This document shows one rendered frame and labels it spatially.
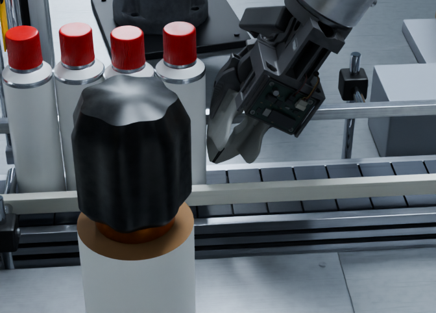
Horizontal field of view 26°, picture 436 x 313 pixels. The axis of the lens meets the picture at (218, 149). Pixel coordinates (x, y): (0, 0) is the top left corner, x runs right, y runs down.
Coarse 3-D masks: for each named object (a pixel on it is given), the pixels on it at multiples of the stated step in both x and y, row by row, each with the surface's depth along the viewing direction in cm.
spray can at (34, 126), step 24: (24, 48) 92; (24, 72) 93; (48, 72) 95; (24, 96) 94; (48, 96) 95; (24, 120) 95; (48, 120) 96; (24, 144) 97; (48, 144) 98; (24, 168) 99; (48, 168) 99; (24, 192) 101
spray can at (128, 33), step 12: (120, 36) 92; (132, 36) 92; (120, 48) 92; (132, 48) 92; (144, 48) 94; (120, 60) 93; (132, 60) 93; (144, 60) 94; (108, 72) 94; (120, 72) 93; (132, 72) 93; (144, 72) 94
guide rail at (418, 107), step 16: (208, 112) 103; (320, 112) 104; (336, 112) 104; (352, 112) 105; (368, 112) 105; (384, 112) 105; (400, 112) 105; (416, 112) 105; (432, 112) 105; (0, 128) 102
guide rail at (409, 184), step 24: (48, 192) 99; (72, 192) 99; (192, 192) 100; (216, 192) 100; (240, 192) 100; (264, 192) 100; (288, 192) 101; (312, 192) 101; (336, 192) 101; (360, 192) 101; (384, 192) 102; (408, 192) 102; (432, 192) 102
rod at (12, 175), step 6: (12, 168) 104; (12, 174) 103; (6, 180) 102; (12, 180) 102; (6, 186) 101; (12, 186) 101; (6, 192) 100; (12, 192) 100; (6, 204) 98; (6, 210) 97
